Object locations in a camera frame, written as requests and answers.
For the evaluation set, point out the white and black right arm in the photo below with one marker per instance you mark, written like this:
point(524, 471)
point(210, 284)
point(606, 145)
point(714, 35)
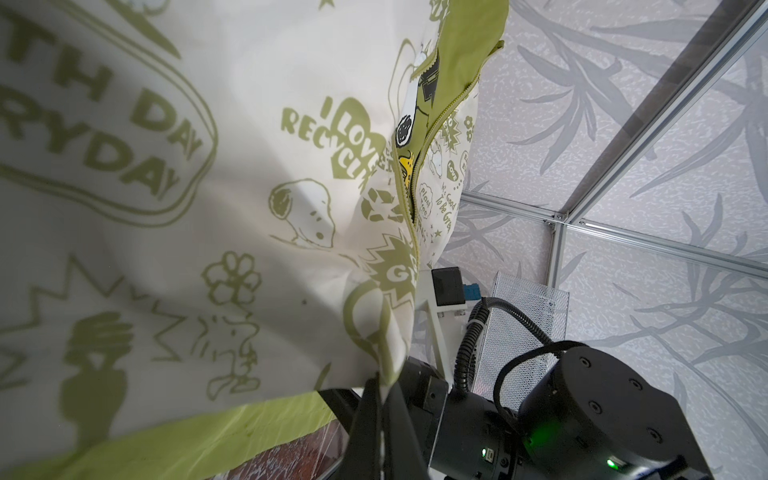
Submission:
point(590, 417)

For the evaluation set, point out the aluminium enclosure frame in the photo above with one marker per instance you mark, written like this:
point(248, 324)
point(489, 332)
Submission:
point(742, 30)

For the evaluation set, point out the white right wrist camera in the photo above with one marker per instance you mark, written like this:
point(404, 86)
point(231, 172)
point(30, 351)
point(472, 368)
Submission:
point(443, 302)

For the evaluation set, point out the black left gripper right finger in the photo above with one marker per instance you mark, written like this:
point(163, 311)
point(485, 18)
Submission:
point(403, 458)

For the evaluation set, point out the white wire mesh basket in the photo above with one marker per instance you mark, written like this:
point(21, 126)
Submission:
point(504, 338)

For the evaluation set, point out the white green printed jacket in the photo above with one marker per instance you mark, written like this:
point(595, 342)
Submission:
point(212, 211)

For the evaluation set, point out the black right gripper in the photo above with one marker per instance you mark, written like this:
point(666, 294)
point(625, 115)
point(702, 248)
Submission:
point(462, 436)

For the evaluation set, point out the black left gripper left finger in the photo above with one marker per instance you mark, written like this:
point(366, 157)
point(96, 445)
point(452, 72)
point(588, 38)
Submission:
point(362, 459)

